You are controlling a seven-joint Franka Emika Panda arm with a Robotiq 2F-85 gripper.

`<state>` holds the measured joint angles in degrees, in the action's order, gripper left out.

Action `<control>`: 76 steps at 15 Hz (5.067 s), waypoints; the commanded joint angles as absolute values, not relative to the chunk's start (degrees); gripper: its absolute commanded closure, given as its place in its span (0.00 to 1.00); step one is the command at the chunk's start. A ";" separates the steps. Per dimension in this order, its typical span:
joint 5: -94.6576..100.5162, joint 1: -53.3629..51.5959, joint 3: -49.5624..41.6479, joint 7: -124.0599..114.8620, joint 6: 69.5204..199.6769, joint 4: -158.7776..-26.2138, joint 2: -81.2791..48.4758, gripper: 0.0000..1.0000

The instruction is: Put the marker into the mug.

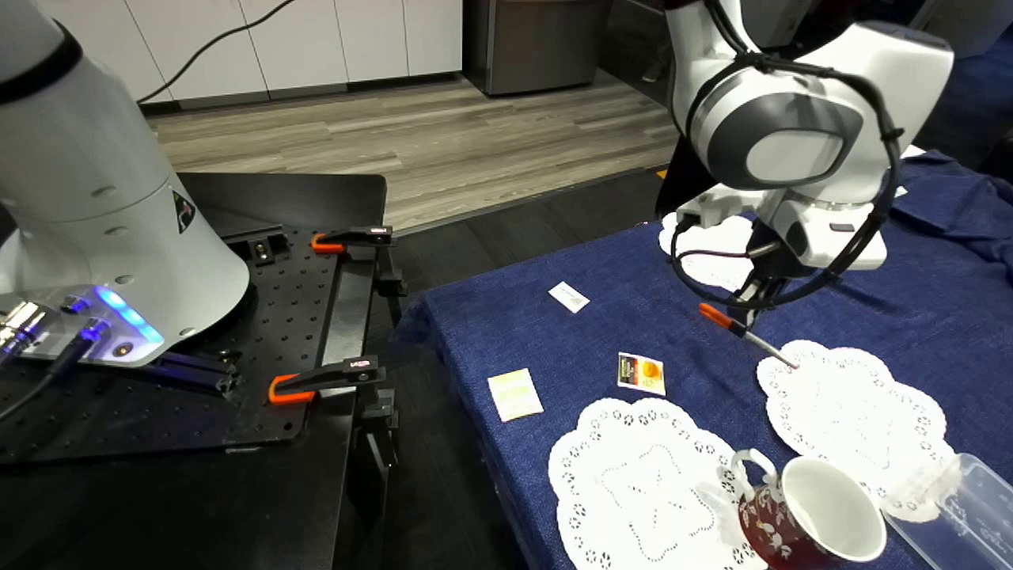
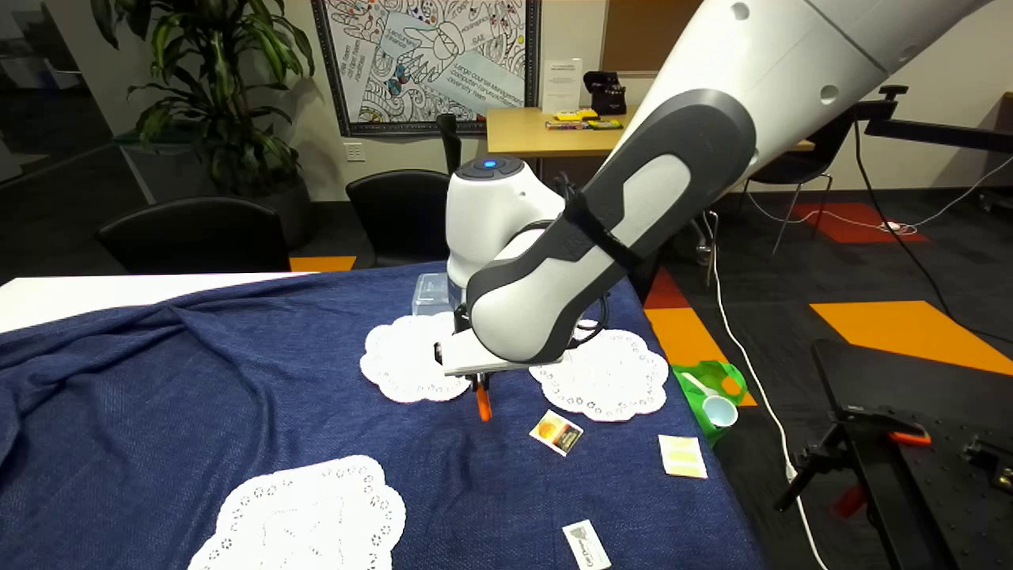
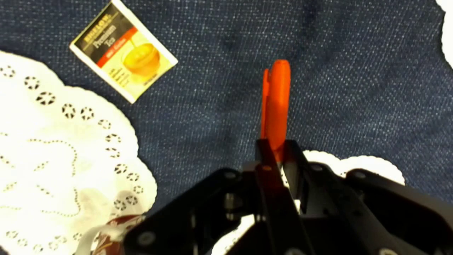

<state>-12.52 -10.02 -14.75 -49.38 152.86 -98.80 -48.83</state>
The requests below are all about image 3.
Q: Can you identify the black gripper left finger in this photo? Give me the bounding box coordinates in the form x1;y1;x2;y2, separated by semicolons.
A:
254;137;314;255

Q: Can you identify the orange capped silver marker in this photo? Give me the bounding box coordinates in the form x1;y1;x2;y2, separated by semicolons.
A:
257;58;293;165

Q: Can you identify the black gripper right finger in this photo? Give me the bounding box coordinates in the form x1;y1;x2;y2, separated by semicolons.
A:
281;138;332;219

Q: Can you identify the tea bag packet orange print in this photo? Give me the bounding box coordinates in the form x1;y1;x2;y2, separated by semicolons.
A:
67;0;179;104

